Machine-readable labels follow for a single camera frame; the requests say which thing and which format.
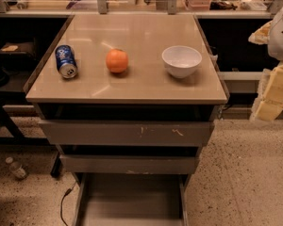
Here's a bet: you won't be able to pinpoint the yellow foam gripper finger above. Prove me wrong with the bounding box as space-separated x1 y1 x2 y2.
248 22 272 45
250 62 283 121

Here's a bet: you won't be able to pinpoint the bottom open grey drawer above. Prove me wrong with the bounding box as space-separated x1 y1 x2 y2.
72 173 189 226

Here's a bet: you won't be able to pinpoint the white bowl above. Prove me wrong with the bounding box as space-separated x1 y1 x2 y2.
161 45 202 78

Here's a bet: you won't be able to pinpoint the orange fruit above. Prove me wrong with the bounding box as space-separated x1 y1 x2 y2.
106 49 128 73

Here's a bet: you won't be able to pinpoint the black table frame left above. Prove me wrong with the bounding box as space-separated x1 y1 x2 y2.
0 97 61 178

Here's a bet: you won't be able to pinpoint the grey drawer cabinet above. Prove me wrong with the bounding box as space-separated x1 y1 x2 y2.
25 14 227 226

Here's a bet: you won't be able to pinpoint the top grey drawer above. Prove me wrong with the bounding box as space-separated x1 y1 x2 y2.
40 120 214 147

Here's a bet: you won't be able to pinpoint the middle grey drawer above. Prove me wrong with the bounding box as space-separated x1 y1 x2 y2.
60 155 198 174

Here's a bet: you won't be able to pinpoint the black cable on floor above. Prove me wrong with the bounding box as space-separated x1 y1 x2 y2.
59 182 77 226

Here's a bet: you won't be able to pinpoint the plastic bottle on floor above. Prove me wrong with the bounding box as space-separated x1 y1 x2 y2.
6 157 27 180

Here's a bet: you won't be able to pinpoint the blue soda can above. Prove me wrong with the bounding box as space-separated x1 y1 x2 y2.
55 45 77 79

